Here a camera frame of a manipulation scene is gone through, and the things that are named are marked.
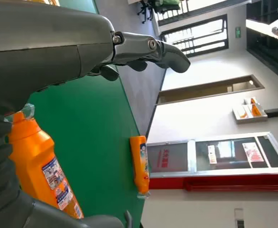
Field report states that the brown door frame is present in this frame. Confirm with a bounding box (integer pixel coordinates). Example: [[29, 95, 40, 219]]
[[156, 74, 265, 106]]

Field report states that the wall shelf with orange items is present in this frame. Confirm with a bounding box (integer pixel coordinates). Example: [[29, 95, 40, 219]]
[[232, 96, 268, 125]]

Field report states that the black framed window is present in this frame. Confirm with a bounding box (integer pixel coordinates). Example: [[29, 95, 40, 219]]
[[160, 14, 229, 58]]

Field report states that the black office chair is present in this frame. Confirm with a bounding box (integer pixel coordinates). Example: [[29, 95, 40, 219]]
[[136, 0, 154, 25]]

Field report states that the white wall switch plate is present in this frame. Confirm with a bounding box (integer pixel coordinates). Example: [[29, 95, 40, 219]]
[[233, 208, 246, 228]]

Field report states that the slim orange bottle clear cap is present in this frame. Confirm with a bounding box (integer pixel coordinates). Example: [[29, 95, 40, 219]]
[[130, 135, 151, 200]]

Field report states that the green table mat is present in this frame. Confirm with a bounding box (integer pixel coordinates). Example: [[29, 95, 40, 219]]
[[27, 0, 146, 228]]

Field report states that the red and white fire cabinet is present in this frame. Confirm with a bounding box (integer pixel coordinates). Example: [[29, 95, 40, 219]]
[[146, 131, 278, 192]]

